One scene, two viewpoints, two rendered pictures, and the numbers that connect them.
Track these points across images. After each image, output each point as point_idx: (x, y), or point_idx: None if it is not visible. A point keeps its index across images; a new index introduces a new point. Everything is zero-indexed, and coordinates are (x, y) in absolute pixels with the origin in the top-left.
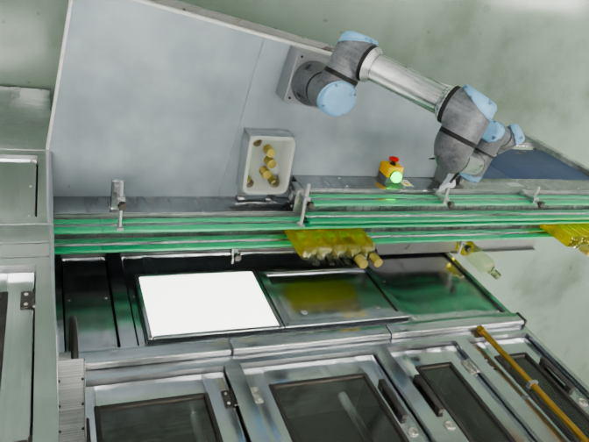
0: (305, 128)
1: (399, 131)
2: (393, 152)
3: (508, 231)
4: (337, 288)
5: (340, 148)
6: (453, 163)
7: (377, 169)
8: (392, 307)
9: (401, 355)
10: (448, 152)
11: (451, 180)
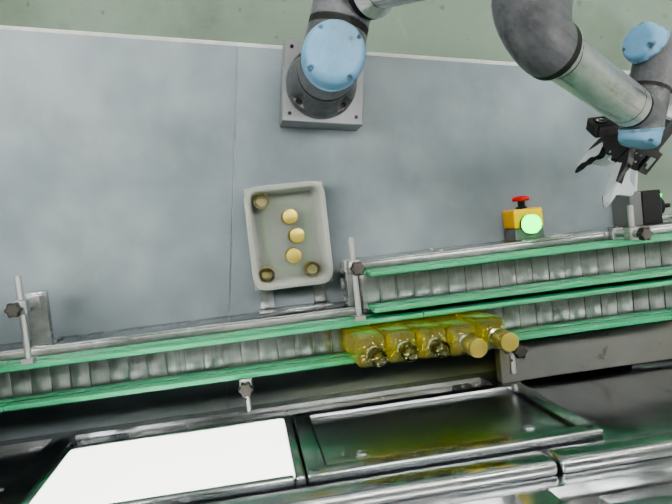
0: (347, 176)
1: (516, 156)
2: (520, 193)
3: None
4: (448, 416)
5: (420, 201)
6: (537, 30)
7: (500, 229)
8: (563, 424)
9: (590, 503)
10: (515, 7)
11: (619, 175)
